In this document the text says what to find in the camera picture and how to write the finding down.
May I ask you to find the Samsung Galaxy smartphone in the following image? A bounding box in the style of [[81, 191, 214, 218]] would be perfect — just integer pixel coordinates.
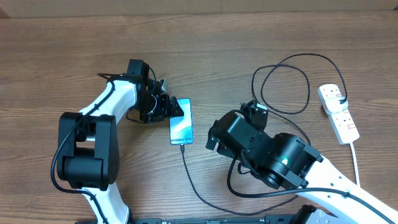
[[169, 98, 194, 145]]

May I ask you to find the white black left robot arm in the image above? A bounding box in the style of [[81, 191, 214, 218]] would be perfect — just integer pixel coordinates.
[[50, 59, 184, 223]]

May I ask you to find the white power strip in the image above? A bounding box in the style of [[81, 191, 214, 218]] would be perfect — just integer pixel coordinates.
[[317, 84, 359, 145]]

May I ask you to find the brown cardboard box wall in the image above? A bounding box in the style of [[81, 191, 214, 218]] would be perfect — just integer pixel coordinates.
[[1, 0, 397, 19]]

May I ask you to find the black USB charging cable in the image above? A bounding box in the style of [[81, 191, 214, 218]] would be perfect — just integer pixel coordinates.
[[179, 53, 348, 217]]

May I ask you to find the white charger plug adapter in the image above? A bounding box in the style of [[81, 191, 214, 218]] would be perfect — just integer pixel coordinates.
[[322, 96, 348, 114]]

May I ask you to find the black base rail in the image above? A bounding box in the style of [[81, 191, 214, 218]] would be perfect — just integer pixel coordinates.
[[128, 214, 296, 224]]

